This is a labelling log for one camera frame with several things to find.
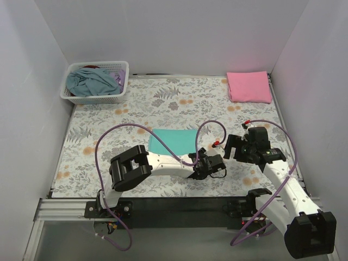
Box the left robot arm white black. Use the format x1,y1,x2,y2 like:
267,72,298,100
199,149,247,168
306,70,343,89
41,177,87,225
96,145,226,218

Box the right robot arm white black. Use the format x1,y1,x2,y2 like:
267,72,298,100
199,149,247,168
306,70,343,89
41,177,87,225
225,127,337,259

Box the lilac t-shirt in basket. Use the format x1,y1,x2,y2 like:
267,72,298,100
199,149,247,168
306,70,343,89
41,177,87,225
106,69,126,94

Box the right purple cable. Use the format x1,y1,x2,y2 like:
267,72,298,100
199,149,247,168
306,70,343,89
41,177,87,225
230,119,300,246

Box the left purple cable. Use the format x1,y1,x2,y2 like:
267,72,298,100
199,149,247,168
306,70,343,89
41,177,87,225
94,120,228,251

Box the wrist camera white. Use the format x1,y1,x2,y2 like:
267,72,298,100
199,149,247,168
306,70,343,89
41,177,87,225
210,141,225,157
242,120,256,140

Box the white plastic laundry basket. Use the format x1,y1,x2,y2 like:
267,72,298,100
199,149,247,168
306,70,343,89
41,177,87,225
60,61,129,104

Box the dark red garment in basket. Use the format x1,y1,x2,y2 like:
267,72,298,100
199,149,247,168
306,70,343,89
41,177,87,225
82,65,100,70

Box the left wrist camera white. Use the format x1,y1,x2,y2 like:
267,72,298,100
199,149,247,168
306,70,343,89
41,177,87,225
210,141,225,157

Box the teal t-shirt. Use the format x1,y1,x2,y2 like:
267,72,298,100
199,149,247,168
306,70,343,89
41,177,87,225
148,129,197,156

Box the grey-blue t-shirt in basket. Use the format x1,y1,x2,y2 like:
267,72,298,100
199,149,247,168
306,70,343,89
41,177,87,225
66,69,119,97

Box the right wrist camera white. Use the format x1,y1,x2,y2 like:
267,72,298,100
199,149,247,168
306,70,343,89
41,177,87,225
242,120,256,140

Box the folded pink t-shirt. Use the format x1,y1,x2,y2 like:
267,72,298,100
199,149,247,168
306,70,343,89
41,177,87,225
227,71,272,104

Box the purple cable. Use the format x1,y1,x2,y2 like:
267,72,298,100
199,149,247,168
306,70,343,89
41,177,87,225
94,120,228,251
230,119,300,246

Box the floral patterned table mat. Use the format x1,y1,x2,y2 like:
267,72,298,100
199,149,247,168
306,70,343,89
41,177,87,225
51,77,293,198

